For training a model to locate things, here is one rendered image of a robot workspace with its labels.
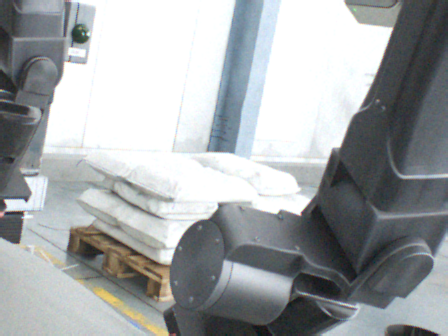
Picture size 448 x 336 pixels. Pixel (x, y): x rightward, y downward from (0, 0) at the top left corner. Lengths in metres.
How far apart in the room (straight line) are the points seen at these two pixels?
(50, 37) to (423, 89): 0.46
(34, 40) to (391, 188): 0.45
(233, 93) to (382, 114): 6.51
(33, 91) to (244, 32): 6.19
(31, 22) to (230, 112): 6.21
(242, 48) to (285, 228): 6.46
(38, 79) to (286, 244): 0.39
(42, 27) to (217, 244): 0.39
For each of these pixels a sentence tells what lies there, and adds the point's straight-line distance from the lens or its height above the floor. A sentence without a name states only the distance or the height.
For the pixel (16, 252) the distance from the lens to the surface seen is 0.84.
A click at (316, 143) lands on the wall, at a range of 8.20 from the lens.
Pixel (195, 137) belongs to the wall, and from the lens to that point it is 6.85.
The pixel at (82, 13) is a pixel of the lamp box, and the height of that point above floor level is 1.31.
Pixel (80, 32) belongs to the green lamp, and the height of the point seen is 1.29.
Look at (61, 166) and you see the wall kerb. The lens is 5.98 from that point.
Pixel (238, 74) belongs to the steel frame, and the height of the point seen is 1.07.
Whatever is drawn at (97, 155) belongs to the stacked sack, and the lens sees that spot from 4.11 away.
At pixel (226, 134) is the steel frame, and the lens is 6.95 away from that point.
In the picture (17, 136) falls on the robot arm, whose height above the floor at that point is 1.17.
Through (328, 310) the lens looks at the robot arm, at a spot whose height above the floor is 1.15.
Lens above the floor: 1.30
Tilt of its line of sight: 6 degrees down
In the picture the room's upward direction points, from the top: 11 degrees clockwise
